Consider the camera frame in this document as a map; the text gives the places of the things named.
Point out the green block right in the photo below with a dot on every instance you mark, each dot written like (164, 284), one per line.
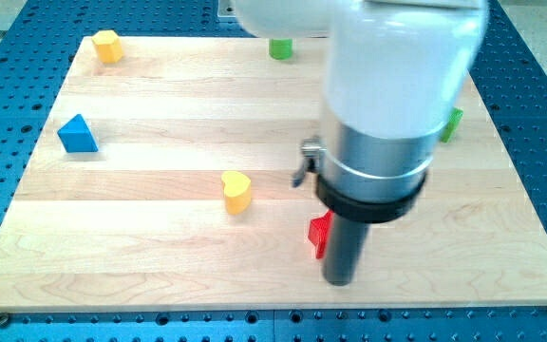
(452, 125)

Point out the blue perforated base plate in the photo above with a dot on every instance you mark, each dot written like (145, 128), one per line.
(38, 49)

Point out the green cylinder block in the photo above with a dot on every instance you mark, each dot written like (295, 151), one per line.
(280, 49)

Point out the blue triangle block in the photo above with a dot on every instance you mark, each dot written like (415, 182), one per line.
(76, 136)

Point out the red star block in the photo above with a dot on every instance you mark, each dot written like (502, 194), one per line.
(318, 233)

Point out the wooden board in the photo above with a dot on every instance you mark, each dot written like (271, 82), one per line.
(141, 224)

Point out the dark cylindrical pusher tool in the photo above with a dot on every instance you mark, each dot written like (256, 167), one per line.
(344, 247)

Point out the yellow hexagon block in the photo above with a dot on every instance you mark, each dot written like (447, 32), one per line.
(108, 46)

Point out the yellow heart block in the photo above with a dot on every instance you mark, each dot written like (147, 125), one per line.
(237, 191)

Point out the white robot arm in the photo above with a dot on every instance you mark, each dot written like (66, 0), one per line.
(394, 70)

